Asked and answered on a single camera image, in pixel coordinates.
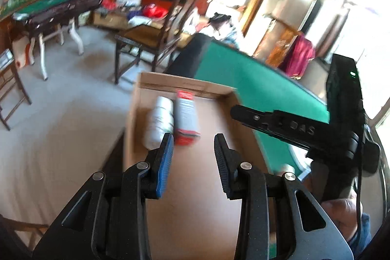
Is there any dark wooden chair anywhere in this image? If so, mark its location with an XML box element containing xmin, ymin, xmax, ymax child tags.
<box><xmin>114</xmin><ymin>0</ymin><xmax>211</xmax><ymax>84</ymax></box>

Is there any tall white bottle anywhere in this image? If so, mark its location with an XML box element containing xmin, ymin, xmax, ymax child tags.
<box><xmin>143</xmin><ymin>96</ymin><xmax>175</xmax><ymax>149</ymax></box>

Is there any red and white carton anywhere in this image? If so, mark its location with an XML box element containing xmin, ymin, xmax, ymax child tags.
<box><xmin>174</xmin><ymin>90</ymin><xmax>202</xmax><ymax>146</ymax></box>

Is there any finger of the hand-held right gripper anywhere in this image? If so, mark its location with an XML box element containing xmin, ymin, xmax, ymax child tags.
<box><xmin>230</xmin><ymin>105</ymin><xmax>275</xmax><ymax>135</ymax></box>

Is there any carved light wooden chair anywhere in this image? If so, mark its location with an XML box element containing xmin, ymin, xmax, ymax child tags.
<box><xmin>265</xmin><ymin>25</ymin><xmax>302</xmax><ymax>68</ymax></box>

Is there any white bucket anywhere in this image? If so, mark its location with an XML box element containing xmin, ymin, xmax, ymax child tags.
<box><xmin>12</xmin><ymin>36</ymin><xmax>34</xmax><ymax>68</ymax></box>

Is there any red garment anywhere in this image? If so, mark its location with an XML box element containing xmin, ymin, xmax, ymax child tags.
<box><xmin>280</xmin><ymin>35</ymin><xmax>316</xmax><ymax>78</ymax></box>

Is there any green folding card table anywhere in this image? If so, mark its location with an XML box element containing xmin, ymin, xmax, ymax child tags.
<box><xmin>12</xmin><ymin>0</ymin><xmax>104</xmax><ymax>81</ymax></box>

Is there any small wooden chair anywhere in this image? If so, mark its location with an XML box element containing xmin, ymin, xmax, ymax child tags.
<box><xmin>0</xmin><ymin>50</ymin><xmax>32</xmax><ymax>131</ymax></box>

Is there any black bag and clothes pile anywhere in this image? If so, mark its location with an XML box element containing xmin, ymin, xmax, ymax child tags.
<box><xmin>210</xmin><ymin>13</ymin><xmax>235</xmax><ymax>35</ymax></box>

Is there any person's right forearm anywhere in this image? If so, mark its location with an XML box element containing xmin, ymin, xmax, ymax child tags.
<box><xmin>347</xmin><ymin>211</ymin><xmax>373</xmax><ymax>254</ymax></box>

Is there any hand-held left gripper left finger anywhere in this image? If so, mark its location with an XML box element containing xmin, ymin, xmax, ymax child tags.
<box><xmin>32</xmin><ymin>133</ymin><xmax>175</xmax><ymax>260</ymax></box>

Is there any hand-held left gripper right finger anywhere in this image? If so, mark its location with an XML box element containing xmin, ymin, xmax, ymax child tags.
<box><xmin>214</xmin><ymin>134</ymin><xmax>354</xmax><ymax>260</ymax></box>

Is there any person's right hand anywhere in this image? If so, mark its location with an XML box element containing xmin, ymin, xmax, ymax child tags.
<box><xmin>321</xmin><ymin>197</ymin><xmax>359</xmax><ymax>245</ymax></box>

